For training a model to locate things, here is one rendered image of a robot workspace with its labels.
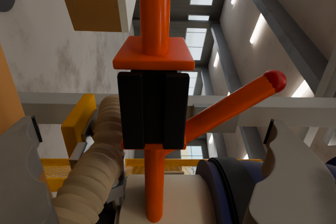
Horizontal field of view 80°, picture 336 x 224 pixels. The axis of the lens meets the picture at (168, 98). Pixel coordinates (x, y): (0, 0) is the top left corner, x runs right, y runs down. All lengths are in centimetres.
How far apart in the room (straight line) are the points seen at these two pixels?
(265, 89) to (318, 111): 150
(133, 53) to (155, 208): 18
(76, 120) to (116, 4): 127
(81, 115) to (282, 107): 137
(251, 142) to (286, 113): 428
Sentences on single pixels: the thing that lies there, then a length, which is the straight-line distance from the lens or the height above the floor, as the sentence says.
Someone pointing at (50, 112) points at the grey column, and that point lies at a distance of 151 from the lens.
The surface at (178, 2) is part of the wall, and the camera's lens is 958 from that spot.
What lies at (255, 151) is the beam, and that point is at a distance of 573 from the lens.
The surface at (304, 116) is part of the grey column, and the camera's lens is 167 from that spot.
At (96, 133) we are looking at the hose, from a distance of 26.
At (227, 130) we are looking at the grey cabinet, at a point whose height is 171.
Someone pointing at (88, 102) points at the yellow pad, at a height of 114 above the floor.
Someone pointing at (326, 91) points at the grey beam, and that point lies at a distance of 287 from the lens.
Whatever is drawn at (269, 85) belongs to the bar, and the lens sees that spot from 21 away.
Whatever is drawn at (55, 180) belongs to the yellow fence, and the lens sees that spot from 104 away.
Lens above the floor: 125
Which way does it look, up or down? 3 degrees up
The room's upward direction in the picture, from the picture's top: 91 degrees clockwise
